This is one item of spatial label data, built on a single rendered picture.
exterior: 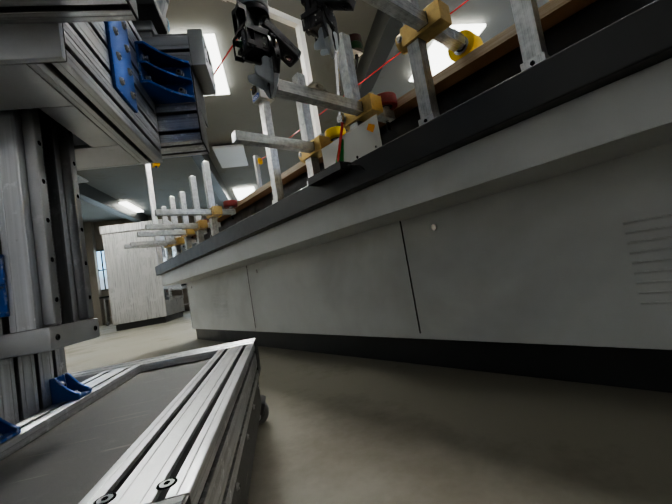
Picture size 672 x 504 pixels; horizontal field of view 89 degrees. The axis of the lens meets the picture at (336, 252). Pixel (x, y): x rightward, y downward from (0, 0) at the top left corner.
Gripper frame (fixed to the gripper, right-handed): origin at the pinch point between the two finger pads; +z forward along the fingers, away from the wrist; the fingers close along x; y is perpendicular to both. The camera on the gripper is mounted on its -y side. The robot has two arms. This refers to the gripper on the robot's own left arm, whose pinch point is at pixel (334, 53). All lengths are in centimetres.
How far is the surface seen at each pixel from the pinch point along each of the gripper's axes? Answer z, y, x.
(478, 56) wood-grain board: 13.2, -36.1, -10.3
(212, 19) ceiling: -235, 216, -178
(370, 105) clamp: 17.5, -6.8, -3.3
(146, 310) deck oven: 71, 615, -302
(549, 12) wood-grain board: 13, -52, -4
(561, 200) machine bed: 55, -47, -12
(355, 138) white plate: 23.9, 0.8, -6.1
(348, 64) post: 0.5, -0.9, -7.0
